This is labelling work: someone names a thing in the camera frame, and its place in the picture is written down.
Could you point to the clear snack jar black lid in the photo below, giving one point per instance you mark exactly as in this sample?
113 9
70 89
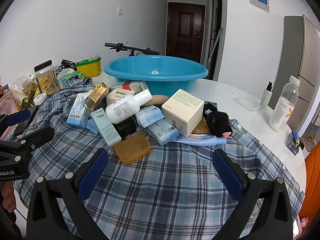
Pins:
46 77

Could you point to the white lotion bottle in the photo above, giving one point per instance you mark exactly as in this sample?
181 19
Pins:
127 106

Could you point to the small blue package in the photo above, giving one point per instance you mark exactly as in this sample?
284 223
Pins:
294 142

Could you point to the black small box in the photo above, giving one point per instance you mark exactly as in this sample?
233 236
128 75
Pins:
126 127

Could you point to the green pump bottle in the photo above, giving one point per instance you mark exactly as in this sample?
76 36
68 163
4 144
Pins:
266 96

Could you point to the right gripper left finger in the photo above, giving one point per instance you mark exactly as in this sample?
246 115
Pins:
45 219

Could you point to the black bicycle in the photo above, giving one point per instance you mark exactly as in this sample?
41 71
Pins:
132 50

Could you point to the mop handle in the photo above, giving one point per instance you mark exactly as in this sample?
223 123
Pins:
212 51

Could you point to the blue Raison box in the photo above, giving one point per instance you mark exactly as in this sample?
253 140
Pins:
79 114

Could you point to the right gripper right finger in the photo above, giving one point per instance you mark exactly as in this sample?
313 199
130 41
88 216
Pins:
274 220

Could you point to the grey beige refrigerator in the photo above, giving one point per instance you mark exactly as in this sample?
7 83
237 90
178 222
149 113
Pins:
299 58

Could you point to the gold blue cigarette box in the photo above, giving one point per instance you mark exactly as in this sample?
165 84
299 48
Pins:
96 96

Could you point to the beige tube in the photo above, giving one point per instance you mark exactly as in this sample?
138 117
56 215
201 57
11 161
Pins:
156 100

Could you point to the blue plastic basin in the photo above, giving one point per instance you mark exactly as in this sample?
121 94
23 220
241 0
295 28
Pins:
162 74

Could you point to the white beige carton box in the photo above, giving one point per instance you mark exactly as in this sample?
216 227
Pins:
117 94

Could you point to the cream square carton box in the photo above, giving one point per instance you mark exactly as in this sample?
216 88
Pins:
184 111

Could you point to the teal slim carton box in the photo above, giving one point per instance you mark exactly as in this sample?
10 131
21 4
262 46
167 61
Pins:
106 128

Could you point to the clear plastic tray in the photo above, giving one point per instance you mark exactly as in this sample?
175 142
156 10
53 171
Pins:
249 103

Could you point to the yellow bin green rim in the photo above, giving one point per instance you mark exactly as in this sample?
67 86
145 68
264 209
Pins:
89 67

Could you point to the blue plaid shirt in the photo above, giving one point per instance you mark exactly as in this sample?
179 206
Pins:
171 193

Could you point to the white wall switch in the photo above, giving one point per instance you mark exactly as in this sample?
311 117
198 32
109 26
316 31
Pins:
120 11

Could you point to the light blue tube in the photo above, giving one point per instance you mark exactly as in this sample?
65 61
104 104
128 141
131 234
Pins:
200 140

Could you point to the amber soap case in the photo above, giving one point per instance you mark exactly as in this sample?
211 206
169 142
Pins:
201 128
132 148

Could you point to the person's left hand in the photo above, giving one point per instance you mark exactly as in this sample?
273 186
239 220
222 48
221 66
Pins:
7 192

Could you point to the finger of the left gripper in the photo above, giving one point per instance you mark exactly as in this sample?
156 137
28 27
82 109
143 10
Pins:
29 142
8 120

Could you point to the white red label box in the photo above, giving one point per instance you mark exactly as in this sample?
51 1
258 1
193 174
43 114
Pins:
129 87

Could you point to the black smartphone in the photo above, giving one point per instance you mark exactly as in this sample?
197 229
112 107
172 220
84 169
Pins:
22 126

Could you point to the light blue sachet pack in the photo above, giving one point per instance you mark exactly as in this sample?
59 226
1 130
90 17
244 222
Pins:
148 115

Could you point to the dark brown door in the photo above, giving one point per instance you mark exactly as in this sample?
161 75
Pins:
185 28

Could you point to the clear drink bottle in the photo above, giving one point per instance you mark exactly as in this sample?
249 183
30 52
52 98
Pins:
285 105

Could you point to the light blue tissue pack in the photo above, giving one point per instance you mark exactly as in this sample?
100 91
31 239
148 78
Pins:
162 131

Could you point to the white jar lid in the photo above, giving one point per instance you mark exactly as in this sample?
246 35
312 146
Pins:
38 100

